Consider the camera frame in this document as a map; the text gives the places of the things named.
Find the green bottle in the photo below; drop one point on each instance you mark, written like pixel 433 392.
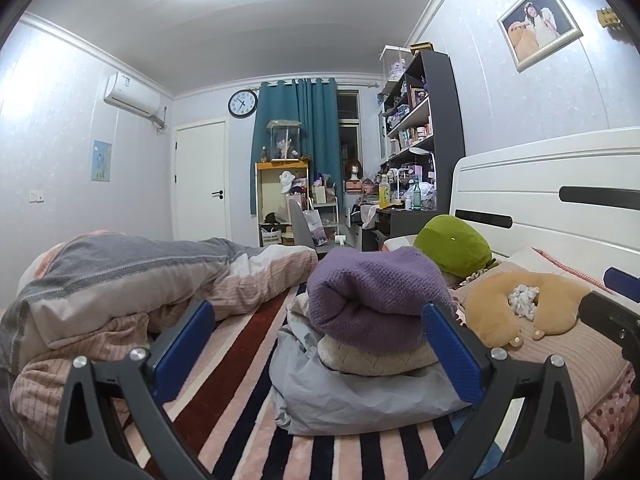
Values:
pixel 415 197

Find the white pillow with pink trim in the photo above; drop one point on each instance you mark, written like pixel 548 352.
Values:
pixel 530 257

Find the printed paper bag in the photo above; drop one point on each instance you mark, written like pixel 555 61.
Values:
pixel 314 225

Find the black wall clock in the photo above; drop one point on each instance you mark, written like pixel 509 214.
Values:
pixel 243 103

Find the yellow guitar head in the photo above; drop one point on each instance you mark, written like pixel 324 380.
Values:
pixel 608 17

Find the pink and grey quilt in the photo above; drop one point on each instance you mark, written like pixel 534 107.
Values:
pixel 125 270

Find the dark desk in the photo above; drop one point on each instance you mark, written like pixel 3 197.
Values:
pixel 400 222

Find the white air conditioner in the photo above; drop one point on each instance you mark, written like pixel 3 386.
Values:
pixel 130 95

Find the wig on mannequin head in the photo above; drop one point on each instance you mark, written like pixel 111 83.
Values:
pixel 354 169

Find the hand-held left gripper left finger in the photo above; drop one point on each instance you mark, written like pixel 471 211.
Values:
pixel 182 355

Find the small wall poster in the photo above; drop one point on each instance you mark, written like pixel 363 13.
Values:
pixel 101 160

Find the white desk lamp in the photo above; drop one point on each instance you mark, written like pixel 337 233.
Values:
pixel 420 151

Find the dotted pink bed sheet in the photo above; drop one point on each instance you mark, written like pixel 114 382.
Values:
pixel 615 415

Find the white bed headboard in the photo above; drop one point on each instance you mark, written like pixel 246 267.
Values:
pixel 525 180

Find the grey chair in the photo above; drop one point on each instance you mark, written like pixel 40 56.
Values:
pixel 296 225

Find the white door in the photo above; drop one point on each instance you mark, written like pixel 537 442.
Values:
pixel 200 180

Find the white storage rack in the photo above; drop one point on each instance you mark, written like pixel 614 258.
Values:
pixel 327 215

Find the pink ribbed pillow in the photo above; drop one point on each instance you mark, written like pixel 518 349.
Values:
pixel 575 365

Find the light blue jacket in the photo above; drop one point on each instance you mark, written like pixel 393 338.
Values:
pixel 350 400

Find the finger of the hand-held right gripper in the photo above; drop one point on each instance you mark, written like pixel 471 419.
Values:
pixel 622 285
pixel 605 317

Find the window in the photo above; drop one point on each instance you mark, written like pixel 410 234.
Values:
pixel 349 135

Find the teal curtain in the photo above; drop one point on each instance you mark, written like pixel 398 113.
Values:
pixel 315 125

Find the striped plush blanket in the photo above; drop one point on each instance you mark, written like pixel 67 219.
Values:
pixel 235 360

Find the green plush toy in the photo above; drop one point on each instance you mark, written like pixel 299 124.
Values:
pixel 450 245

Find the clear acrylic box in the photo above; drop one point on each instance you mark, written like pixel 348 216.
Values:
pixel 396 62

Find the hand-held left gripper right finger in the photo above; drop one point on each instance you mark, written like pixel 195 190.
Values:
pixel 450 355

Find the yellow plush neck pillow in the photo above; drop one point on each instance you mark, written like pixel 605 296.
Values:
pixel 490 305

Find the purple knit sweater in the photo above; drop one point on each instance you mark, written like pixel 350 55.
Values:
pixel 375 290

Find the yellow bottle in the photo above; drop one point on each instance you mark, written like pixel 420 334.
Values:
pixel 384 192

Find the white hat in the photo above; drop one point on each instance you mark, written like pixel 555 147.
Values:
pixel 287 181

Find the framed wall photo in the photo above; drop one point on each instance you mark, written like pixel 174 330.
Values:
pixel 537 25

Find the white wall switch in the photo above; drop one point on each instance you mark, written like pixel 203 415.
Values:
pixel 36 195

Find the glass display case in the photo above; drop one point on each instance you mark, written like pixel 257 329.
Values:
pixel 284 142

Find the dark bookshelf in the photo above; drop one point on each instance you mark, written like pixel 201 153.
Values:
pixel 447 110

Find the cream knit sweater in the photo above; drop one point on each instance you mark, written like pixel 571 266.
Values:
pixel 360 357

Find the yellow shelf unit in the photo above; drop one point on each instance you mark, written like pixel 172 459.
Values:
pixel 280 163

